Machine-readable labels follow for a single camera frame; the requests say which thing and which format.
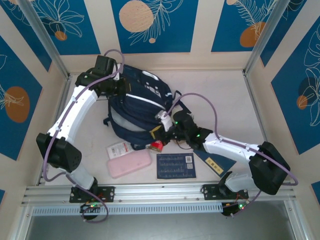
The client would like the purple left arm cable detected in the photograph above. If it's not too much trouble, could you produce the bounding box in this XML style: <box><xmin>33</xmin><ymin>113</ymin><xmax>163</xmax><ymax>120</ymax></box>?
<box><xmin>42</xmin><ymin>49</ymin><xmax>126</xmax><ymax>223</ymax></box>

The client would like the control board with LEDs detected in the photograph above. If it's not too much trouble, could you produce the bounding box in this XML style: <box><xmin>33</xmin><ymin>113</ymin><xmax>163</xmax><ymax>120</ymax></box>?
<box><xmin>221</xmin><ymin>201</ymin><xmax>248</xmax><ymax>218</ymax></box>
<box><xmin>79</xmin><ymin>201</ymin><xmax>103</xmax><ymax>214</ymax></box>

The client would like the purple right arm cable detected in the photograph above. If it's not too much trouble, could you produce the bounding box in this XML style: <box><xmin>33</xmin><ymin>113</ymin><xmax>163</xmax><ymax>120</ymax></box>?
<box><xmin>164</xmin><ymin>92</ymin><xmax>299</xmax><ymax>218</ymax></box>

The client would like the dark blue QR code notebook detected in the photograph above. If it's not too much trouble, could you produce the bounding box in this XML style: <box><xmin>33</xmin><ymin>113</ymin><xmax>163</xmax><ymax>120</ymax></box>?
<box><xmin>156</xmin><ymin>153</ymin><xmax>198</xmax><ymax>180</ymax></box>

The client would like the aluminium mounting rail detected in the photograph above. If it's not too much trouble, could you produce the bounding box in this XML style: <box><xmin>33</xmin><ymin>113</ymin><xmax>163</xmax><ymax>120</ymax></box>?
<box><xmin>21</xmin><ymin>182</ymin><xmax>297</xmax><ymax>206</ymax></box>

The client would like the aluminium side rail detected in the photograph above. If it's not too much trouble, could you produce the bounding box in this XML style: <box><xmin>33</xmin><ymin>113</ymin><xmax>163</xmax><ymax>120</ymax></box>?
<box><xmin>243</xmin><ymin>71</ymin><xmax>280</xmax><ymax>180</ymax></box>
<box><xmin>36</xmin><ymin>74</ymin><xmax>73</xmax><ymax>186</ymax></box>

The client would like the navy blue student backpack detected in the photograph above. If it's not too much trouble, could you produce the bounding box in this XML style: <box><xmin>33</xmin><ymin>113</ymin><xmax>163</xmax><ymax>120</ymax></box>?
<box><xmin>103</xmin><ymin>64</ymin><xmax>191</xmax><ymax>151</ymax></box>

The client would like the grey slotted cable duct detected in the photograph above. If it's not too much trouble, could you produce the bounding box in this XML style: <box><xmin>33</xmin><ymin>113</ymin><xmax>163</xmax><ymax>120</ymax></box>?
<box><xmin>31</xmin><ymin>202</ymin><xmax>225</xmax><ymax>216</ymax></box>

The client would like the pink pencil case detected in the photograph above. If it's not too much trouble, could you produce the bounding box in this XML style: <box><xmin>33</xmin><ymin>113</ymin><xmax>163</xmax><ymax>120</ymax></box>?
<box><xmin>106</xmin><ymin>149</ymin><xmax>153</xmax><ymax>179</ymax></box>

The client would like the white clear stationery pack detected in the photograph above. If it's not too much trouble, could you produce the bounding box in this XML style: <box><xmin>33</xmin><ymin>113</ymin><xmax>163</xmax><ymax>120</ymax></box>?
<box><xmin>106</xmin><ymin>141</ymin><xmax>135</xmax><ymax>159</ymax></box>

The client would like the red packet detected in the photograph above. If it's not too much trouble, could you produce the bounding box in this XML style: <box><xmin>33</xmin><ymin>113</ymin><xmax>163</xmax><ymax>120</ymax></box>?
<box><xmin>149</xmin><ymin>140</ymin><xmax>165</xmax><ymax>153</ymax></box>

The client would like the aluminium frame post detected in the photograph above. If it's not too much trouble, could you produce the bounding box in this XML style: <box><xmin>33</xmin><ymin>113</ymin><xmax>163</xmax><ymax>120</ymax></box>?
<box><xmin>243</xmin><ymin>0</ymin><xmax>307</xmax><ymax>77</ymax></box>
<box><xmin>18</xmin><ymin>0</ymin><xmax>72</xmax><ymax>81</ymax></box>

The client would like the dark blue yellow-label book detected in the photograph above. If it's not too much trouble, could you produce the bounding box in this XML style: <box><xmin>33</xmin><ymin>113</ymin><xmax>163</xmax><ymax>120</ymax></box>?
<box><xmin>193</xmin><ymin>147</ymin><xmax>237</xmax><ymax>179</ymax></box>

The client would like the blue floral wall poster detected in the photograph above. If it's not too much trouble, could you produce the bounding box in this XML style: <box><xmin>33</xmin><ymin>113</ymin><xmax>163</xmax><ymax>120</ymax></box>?
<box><xmin>0</xmin><ymin>0</ymin><xmax>53</xmax><ymax>73</ymax></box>
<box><xmin>259</xmin><ymin>0</ymin><xmax>320</xmax><ymax>68</ymax></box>
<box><xmin>0</xmin><ymin>36</ymin><xmax>43</xmax><ymax>161</ymax></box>
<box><xmin>27</xmin><ymin>0</ymin><xmax>101</xmax><ymax>56</ymax></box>
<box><xmin>110</xmin><ymin>0</ymin><xmax>200</xmax><ymax>54</ymax></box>
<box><xmin>271</xmin><ymin>23</ymin><xmax>320</xmax><ymax>155</ymax></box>
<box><xmin>211</xmin><ymin>0</ymin><xmax>278</xmax><ymax>53</ymax></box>

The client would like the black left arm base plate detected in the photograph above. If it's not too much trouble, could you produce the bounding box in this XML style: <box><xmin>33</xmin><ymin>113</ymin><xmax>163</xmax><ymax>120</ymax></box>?
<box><xmin>69</xmin><ymin>185</ymin><xmax>116</xmax><ymax>204</ymax></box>

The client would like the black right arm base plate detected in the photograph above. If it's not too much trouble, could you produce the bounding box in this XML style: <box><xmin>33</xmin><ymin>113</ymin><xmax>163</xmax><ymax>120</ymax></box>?
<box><xmin>201</xmin><ymin>183</ymin><xmax>250</xmax><ymax>201</ymax></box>

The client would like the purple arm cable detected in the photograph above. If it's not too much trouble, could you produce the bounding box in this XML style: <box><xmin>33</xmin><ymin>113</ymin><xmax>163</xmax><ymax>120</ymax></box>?
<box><xmin>164</xmin><ymin>92</ymin><xmax>299</xmax><ymax>218</ymax></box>
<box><xmin>42</xmin><ymin>49</ymin><xmax>126</xmax><ymax>223</ymax></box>

